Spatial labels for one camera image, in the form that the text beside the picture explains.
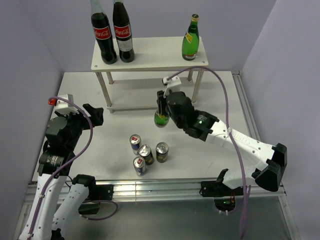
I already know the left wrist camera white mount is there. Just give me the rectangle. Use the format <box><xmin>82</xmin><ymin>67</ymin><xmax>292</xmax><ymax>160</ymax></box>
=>
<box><xmin>48</xmin><ymin>94</ymin><xmax>78</xmax><ymax>115</ymax></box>

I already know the black yellow tonic can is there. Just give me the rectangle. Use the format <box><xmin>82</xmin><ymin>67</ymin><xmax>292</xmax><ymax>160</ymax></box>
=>
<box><xmin>155</xmin><ymin>142</ymin><xmax>169</xmax><ymax>163</ymax></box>
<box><xmin>138</xmin><ymin>144</ymin><xmax>154</xmax><ymax>166</ymax></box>

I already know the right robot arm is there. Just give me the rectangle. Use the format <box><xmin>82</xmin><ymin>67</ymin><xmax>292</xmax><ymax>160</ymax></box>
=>
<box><xmin>156</xmin><ymin>90</ymin><xmax>287</xmax><ymax>197</ymax></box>

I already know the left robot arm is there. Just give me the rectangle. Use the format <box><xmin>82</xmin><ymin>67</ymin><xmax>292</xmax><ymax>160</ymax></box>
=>
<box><xmin>19</xmin><ymin>100</ymin><xmax>104</xmax><ymax>240</ymax></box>

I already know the cola bottle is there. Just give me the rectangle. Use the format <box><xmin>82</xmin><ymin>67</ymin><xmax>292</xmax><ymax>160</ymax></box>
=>
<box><xmin>112</xmin><ymin>0</ymin><xmax>135</xmax><ymax>63</ymax></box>
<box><xmin>90</xmin><ymin>0</ymin><xmax>117</xmax><ymax>65</ymax></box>

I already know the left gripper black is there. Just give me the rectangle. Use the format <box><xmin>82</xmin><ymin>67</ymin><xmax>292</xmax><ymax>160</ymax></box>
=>
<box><xmin>55</xmin><ymin>102</ymin><xmax>103</xmax><ymax>150</ymax></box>

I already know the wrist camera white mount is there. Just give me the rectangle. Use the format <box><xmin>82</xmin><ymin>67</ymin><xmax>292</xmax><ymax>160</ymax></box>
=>
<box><xmin>48</xmin><ymin>94</ymin><xmax>78</xmax><ymax>115</ymax></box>
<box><xmin>162</xmin><ymin>76</ymin><xmax>182</xmax><ymax>98</ymax></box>

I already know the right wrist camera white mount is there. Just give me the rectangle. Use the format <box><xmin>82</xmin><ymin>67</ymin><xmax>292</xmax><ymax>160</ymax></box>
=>
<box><xmin>162</xmin><ymin>76</ymin><xmax>182</xmax><ymax>98</ymax></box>

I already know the white two-tier shelf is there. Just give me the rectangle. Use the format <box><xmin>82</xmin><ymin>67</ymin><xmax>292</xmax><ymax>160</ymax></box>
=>
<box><xmin>91</xmin><ymin>36</ymin><xmax>209</xmax><ymax>113</ymax></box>

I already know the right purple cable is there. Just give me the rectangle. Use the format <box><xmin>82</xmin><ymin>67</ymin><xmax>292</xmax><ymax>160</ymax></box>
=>
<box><xmin>166</xmin><ymin>66</ymin><xmax>252</xmax><ymax>240</ymax></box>

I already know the right cola bottle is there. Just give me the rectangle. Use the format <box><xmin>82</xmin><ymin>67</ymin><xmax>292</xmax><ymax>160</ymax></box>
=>
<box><xmin>112</xmin><ymin>0</ymin><xmax>135</xmax><ymax>63</ymax></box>

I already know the left cola bottle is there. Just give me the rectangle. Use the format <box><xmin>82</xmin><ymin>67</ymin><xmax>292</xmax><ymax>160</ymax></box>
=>
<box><xmin>90</xmin><ymin>0</ymin><xmax>117</xmax><ymax>65</ymax></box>

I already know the blue silver energy drink can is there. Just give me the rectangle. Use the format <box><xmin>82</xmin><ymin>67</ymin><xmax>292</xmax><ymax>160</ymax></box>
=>
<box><xmin>129</xmin><ymin>134</ymin><xmax>142</xmax><ymax>155</ymax></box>

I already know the green glass bottle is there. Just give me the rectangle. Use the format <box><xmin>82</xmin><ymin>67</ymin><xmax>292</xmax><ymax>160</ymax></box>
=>
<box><xmin>154</xmin><ymin>108</ymin><xmax>170</xmax><ymax>128</ymax></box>
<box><xmin>181</xmin><ymin>14</ymin><xmax>200</xmax><ymax>61</ymax></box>

